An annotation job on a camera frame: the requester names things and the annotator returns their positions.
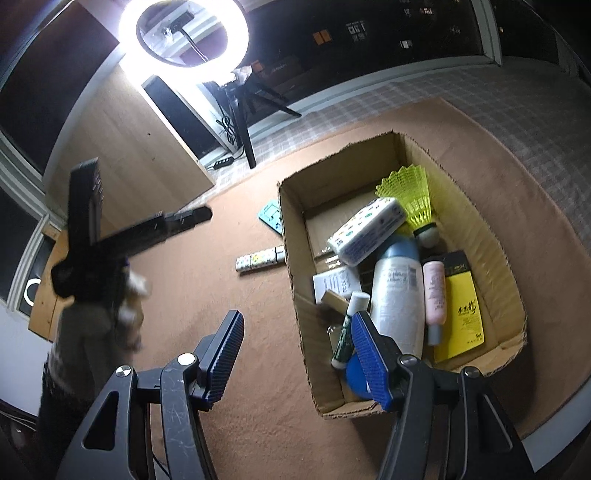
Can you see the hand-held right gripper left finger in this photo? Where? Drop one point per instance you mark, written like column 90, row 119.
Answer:
column 226, row 355

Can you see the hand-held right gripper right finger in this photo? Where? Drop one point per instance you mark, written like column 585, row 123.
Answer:
column 369, row 360

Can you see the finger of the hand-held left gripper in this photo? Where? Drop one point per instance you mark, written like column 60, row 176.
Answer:
column 184, row 220

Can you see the blue round case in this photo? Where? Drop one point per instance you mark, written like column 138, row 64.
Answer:
column 355, row 378

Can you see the green and white glue stick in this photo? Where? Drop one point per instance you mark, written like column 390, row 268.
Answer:
column 346, row 337

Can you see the wooden clothespin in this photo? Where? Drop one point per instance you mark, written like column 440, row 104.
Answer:
column 334, row 302

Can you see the white bottle with blue cap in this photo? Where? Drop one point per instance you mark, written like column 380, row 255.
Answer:
column 397, row 295

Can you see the white charger plug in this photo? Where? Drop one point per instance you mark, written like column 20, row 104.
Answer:
column 337, row 281

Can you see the pink bottle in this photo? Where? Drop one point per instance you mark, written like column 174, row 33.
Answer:
column 434, row 295

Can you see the small black yellow notebook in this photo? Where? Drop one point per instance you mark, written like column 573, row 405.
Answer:
column 461, row 314

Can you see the dotted tissue pack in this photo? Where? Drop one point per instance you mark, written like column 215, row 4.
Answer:
column 367, row 228

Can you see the cardboard box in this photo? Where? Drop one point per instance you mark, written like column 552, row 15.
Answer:
column 489, row 258

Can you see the yellow shuttlecock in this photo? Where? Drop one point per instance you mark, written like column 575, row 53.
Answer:
column 411, row 194

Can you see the pine wood panel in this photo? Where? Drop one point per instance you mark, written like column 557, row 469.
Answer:
column 46, row 300

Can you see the black power strip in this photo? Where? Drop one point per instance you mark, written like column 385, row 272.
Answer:
column 220, row 162

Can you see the white patterned tube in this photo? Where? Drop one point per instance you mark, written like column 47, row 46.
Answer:
column 258, row 261

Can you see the teal phone stand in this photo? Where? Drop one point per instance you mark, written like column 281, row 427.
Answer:
column 271, row 217

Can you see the light laminate wooden board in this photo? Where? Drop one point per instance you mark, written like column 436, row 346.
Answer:
column 129, row 152

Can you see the black phone holder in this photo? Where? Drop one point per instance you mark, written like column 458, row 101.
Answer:
column 178, row 25

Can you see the white window frame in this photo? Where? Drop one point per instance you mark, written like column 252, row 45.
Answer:
column 489, row 27

